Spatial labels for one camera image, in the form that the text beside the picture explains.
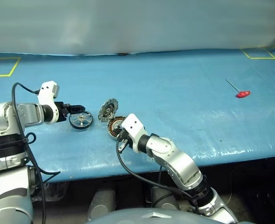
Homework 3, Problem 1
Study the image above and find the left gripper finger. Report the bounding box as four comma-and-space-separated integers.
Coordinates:
68, 105, 85, 115

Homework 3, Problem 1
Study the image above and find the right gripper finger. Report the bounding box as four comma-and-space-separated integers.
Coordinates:
117, 140, 129, 154

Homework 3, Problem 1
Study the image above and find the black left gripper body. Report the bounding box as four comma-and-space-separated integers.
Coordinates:
57, 101, 71, 122

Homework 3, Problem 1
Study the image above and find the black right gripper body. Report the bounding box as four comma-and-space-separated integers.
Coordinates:
115, 127, 134, 150

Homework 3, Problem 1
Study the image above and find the silver spoked rotor black rim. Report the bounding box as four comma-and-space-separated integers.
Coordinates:
69, 110, 94, 133

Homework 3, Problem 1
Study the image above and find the gray motor stator housing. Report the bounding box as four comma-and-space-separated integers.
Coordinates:
106, 116, 127, 141

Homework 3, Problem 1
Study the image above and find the silver round motor end cover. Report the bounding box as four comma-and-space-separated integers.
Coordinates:
98, 98, 120, 123

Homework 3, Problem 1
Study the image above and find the gray rounded cylinder shape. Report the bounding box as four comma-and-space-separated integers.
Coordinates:
150, 186, 180, 210
87, 189, 116, 221

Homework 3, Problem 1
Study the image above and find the gray robot torso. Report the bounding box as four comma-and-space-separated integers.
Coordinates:
88, 208, 257, 224

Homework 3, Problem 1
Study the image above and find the black crumpled plastic film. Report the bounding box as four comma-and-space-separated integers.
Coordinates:
32, 182, 68, 202

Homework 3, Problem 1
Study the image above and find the white plastic backdrop sheet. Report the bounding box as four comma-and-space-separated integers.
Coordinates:
0, 0, 275, 56

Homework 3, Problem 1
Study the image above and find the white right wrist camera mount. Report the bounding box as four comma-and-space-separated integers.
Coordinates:
121, 113, 144, 153

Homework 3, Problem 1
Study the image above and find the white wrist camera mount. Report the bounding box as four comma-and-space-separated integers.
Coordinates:
121, 113, 144, 153
36, 80, 67, 124

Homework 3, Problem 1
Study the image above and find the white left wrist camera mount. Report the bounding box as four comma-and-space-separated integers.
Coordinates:
36, 80, 67, 124

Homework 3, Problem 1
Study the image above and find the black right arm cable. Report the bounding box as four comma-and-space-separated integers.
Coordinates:
115, 140, 199, 214

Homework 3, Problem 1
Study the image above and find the red T-handle hex key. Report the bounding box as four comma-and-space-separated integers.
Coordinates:
225, 79, 251, 98

